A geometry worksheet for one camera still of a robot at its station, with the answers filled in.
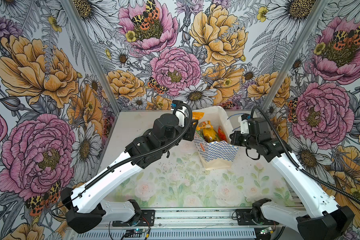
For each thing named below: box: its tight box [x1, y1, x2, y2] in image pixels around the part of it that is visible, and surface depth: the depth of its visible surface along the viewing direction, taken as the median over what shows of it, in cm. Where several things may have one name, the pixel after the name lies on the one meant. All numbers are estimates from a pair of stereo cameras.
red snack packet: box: [218, 125, 228, 142], surface depth 93 cm
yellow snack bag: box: [203, 127, 217, 143], surface depth 90 cm
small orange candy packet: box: [192, 112, 205, 121], surface depth 63 cm
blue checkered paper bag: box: [192, 106, 239, 170], surface depth 85 cm
